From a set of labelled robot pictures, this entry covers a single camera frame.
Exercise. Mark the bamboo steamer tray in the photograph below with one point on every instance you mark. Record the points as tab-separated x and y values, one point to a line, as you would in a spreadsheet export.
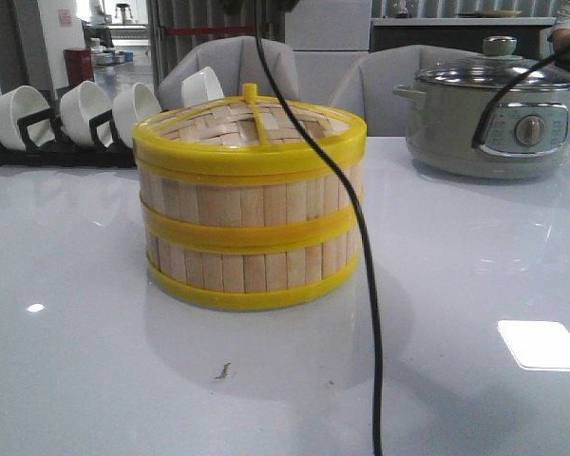
253	282
249	218

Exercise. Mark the woven bamboo steamer lid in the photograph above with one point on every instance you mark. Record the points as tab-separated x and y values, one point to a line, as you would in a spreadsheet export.
241	140

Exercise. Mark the red bin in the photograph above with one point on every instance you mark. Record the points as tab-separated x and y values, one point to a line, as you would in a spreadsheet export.
79	66

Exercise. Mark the right grey chair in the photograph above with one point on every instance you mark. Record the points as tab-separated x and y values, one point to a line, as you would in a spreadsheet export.
366	88

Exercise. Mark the black bowl rack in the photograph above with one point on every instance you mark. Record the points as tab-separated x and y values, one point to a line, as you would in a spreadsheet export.
48	144

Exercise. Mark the left grey chair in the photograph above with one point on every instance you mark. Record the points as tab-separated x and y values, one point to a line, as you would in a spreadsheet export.
236	63

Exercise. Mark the white bowl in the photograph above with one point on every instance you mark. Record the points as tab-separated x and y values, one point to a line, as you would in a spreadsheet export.
78	106
132	106
200	88
22	101

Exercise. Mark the dark counter with shelf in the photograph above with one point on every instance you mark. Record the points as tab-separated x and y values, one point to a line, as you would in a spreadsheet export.
461	33

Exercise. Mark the glass pot lid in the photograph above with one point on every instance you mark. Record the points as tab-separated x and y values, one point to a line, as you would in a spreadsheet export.
495	68

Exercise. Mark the white cabinet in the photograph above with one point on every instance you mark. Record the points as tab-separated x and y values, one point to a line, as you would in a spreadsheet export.
326	37

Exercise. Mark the grey electric cooking pot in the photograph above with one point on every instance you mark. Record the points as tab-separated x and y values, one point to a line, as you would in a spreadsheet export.
527	134

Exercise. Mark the red barrier tape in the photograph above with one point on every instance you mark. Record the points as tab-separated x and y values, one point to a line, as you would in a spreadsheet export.
208	31

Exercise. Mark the grey chair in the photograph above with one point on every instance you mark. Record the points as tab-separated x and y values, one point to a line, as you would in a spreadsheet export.
366	88
236	63

